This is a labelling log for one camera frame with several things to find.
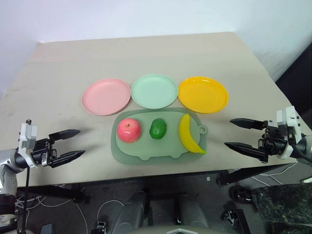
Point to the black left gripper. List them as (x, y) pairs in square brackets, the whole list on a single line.
[(42, 152)]

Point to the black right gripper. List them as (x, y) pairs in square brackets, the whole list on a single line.
[(274, 143)]

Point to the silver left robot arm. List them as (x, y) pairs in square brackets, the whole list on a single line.
[(6, 156)]

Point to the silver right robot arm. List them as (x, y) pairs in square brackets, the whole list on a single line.
[(304, 142)]

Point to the yellow round plate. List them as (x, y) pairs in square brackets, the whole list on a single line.
[(202, 95)]

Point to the pink round plate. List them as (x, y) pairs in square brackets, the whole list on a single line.
[(106, 96)]

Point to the mint green round plate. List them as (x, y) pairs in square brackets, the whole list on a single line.
[(154, 91)]

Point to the translucent green table mat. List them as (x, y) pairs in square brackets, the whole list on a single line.
[(113, 148)]

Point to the black caster wheel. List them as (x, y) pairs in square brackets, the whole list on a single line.
[(240, 194)]

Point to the yellow banana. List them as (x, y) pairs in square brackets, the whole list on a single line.
[(185, 134)]

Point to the red apple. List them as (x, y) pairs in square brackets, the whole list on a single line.
[(129, 130)]

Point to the dark green camouflage cover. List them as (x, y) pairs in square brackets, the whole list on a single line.
[(285, 207)]

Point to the green pig-shaped cutting board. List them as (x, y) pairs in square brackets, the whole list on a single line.
[(156, 148)]

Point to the green avocado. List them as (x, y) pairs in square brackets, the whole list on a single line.
[(158, 129)]

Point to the dark grey rounded shape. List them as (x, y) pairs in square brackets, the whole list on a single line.
[(131, 212)]

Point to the black table frame bar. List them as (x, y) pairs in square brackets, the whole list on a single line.
[(243, 174), (61, 192)]

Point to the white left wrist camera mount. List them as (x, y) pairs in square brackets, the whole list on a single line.
[(26, 132)]

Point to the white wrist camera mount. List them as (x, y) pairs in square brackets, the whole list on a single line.
[(290, 114), (26, 132)]

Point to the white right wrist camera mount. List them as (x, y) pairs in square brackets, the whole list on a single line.
[(290, 114)]

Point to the black floor stand frame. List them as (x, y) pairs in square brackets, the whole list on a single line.
[(237, 219)]

